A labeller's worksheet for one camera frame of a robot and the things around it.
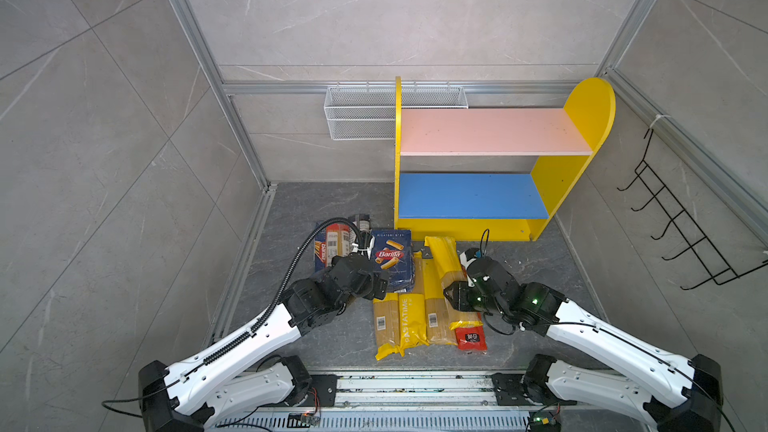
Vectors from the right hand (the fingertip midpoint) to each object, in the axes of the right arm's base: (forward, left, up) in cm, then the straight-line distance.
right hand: (447, 290), depth 76 cm
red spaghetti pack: (-8, -6, -11) cm, 15 cm away
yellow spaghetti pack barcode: (-4, +2, -11) cm, 12 cm away
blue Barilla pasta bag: (+15, +14, -6) cm, 21 cm away
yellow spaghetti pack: (-5, +16, -11) cm, 20 cm away
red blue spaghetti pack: (+21, +34, -8) cm, 41 cm away
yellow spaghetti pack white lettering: (-4, +9, -11) cm, 15 cm away
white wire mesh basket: (+58, +24, +16) cm, 65 cm away
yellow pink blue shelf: (+44, -23, -1) cm, 49 cm away
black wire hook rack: (+11, -53, +17) cm, 57 cm away
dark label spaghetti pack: (+32, +24, -12) cm, 42 cm away
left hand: (+5, +19, +7) cm, 21 cm away
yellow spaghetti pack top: (+5, +1, +4) cm, 6 cm away
